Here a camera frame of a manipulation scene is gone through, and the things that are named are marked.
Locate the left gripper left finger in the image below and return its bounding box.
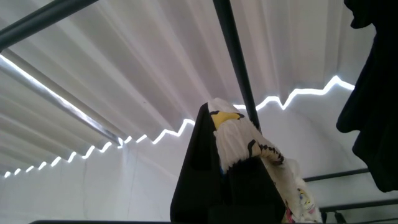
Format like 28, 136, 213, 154
170, 102, 229, 223

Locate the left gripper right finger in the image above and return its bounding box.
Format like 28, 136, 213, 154
228, 156, 287, 223

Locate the cream printed garment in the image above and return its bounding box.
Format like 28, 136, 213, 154
207, 98, 323, 223

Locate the black t-shirt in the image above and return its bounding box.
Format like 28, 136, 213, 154
335, 0, 398, 193

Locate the black clothes rack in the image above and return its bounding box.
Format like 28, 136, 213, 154
0, 0, 398, 224

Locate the white curtain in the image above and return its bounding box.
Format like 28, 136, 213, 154
0, 0, 377, 179

